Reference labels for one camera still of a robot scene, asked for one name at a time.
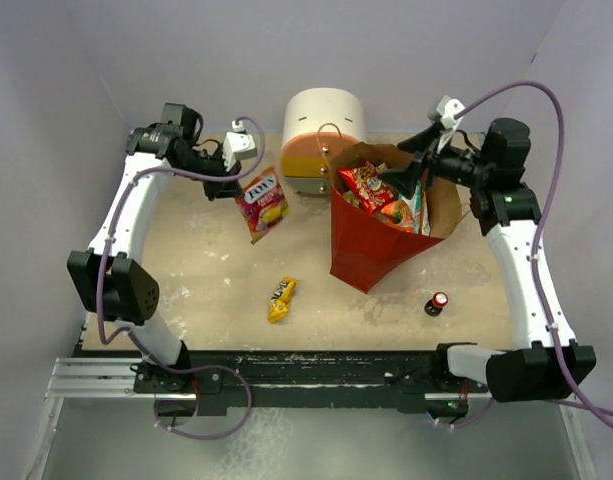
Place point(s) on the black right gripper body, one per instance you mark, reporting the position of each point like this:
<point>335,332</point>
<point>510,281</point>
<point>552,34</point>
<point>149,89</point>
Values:
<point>465,167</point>

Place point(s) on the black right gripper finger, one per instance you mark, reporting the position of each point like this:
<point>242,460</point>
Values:
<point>423,141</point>
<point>404,179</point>

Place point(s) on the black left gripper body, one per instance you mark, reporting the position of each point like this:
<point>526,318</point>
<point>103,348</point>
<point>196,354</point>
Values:
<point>214,165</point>

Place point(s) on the teal Fox's candy bag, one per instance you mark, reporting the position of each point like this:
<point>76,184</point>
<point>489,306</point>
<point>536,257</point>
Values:
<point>418,209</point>

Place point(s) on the red noodle snack packet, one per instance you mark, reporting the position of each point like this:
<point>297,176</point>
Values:
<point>364,182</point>

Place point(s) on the orange Fox's candy bag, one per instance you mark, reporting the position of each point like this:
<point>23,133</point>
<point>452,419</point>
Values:
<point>398,215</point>

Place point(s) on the colourful candy packet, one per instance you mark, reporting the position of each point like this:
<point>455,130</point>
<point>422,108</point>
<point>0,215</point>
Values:
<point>263,204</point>

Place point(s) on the red paper bag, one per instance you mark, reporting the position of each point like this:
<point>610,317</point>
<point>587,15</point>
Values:
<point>365,249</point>

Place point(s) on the large gold snack bag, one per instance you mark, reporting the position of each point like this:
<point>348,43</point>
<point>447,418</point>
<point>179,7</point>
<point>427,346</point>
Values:
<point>351,198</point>

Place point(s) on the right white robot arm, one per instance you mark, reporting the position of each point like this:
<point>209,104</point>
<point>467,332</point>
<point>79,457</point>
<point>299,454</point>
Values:
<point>547,360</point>

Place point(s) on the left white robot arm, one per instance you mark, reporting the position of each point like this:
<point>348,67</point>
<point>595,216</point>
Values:
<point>108,275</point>

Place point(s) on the small three-drawer cabinet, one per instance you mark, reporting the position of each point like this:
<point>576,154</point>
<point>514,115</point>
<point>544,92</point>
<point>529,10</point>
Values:
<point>319,123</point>

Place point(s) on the small red-capped bottle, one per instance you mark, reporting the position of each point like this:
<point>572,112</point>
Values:
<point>435,305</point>

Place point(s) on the yellow M&M's packet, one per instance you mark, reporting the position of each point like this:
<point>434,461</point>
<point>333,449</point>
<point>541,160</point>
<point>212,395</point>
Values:
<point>279,303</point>

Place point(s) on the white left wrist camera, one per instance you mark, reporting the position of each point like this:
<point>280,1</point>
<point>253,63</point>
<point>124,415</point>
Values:
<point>238,145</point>

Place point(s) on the aluminium table rail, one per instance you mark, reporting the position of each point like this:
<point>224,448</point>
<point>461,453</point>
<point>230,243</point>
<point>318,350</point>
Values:
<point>88,378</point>

